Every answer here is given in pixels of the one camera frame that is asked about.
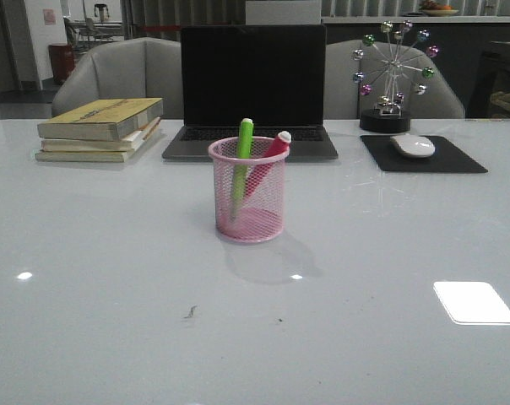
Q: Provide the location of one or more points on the pink mesh pen holder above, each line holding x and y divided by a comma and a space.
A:
261, 216

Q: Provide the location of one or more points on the green highlighter pen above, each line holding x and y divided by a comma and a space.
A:
243, 151

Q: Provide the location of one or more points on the fruit bowl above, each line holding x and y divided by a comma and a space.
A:
435, 9

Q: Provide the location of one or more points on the grey laptop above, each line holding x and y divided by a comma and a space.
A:
272, 74

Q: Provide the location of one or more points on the yellow bottom book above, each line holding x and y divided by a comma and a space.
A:
108, 157

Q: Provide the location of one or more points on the black mouse pad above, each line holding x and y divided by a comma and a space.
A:
448, 158

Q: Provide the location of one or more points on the yellow book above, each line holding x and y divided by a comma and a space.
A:
108, 157
102, 120

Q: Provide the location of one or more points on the grey left chair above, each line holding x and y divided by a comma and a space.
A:
138, 68

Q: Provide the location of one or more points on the pink highlighter pen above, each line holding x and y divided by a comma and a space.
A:
280, 144

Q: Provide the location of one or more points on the red bin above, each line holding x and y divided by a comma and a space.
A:
62, 61

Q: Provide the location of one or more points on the grey chair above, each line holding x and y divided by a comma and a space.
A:
138, 68
353, 82

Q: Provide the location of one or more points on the ferris wheel desk ornament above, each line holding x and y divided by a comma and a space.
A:
393, 63

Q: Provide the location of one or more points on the white middle book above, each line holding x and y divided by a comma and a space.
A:
131, 142

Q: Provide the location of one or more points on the grey right chair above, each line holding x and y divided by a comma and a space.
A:
353, 82

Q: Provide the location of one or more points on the yellow top book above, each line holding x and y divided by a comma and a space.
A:
102, 120

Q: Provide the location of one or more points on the white computer mouse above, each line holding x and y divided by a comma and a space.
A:
413, 146

